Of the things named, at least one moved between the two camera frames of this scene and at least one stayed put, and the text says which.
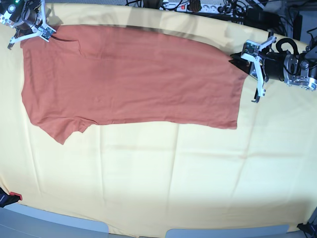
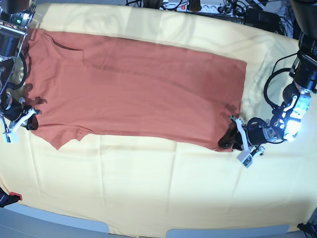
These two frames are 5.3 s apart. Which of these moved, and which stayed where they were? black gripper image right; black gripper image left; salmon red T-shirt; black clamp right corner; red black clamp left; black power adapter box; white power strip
Moved: black gripper image right; salmon red T-shirt; black gripper image left
Stayed: black power adapter box; white power strip; red black clamp left; black clamp right corner
